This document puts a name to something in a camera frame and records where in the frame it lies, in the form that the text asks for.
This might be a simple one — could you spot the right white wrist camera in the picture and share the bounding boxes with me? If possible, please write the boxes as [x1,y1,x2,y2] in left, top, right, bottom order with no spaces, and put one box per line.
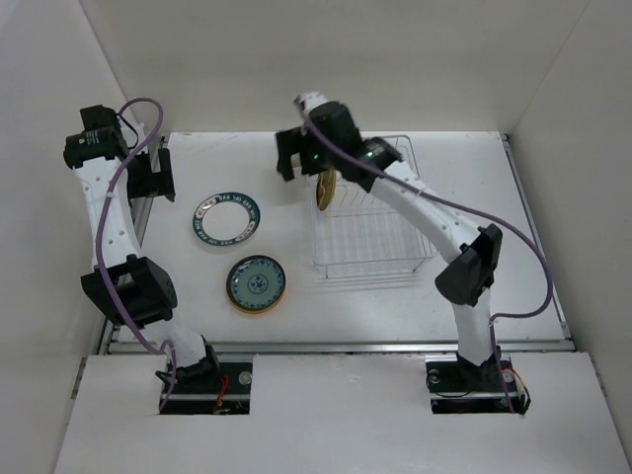
[293,91,329,115]

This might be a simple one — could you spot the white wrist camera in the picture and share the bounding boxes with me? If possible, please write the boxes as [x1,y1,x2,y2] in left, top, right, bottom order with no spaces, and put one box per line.
[293,91,329,115]
[124,120,162,159]

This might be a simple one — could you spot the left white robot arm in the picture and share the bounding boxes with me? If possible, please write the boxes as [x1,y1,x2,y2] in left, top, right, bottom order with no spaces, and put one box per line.
[63,105,223,392]

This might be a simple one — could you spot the brown patterned plate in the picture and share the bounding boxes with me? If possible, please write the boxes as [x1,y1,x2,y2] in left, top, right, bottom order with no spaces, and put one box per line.
[228,292,284,315]

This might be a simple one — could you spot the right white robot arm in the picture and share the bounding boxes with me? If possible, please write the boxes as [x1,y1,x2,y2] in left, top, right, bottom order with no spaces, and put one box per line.
[276,92,503,389]

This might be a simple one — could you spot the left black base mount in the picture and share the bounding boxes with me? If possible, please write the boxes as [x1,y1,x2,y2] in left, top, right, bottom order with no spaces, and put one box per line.
[159,360,253,416]

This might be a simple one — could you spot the white wire dish rack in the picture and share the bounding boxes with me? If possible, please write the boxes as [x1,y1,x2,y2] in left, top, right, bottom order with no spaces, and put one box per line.
[310,133,439,279]

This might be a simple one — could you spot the aluminium rail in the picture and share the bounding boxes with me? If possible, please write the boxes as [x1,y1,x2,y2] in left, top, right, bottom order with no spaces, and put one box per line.
[98,339,577,357]

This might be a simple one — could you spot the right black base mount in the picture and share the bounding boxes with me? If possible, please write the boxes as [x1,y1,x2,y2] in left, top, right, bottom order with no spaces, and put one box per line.
[426,358,531,416]

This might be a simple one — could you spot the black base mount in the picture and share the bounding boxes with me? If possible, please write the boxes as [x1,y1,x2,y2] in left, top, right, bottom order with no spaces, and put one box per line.
[159,360,253,416]
[426,358,531,416]

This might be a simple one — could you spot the yellow brown front plate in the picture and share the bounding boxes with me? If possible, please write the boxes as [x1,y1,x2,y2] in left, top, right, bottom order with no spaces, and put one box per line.
[315,169,338,212]

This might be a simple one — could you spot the dark green plate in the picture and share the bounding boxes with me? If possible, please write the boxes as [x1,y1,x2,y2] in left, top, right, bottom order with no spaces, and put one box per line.
[226,255,286,296]

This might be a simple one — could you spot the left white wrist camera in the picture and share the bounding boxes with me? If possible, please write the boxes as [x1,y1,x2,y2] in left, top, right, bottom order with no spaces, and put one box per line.
[124,120,162,159]

